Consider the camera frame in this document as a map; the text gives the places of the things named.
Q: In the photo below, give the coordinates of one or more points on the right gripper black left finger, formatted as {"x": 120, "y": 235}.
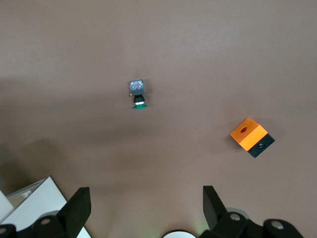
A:
{"x": 71, "y": 213}

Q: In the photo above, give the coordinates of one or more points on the green push button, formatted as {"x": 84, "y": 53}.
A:
{"x": 137, "y": 86}

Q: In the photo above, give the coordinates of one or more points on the orange black button box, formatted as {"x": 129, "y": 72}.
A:
{"x": 250, "y": 138}

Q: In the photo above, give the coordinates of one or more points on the white drawer cabinet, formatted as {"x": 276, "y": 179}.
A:
{"x": 37, "y": 198}

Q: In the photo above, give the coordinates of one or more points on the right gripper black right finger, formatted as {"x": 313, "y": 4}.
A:
{"x": 218, "y": 218}

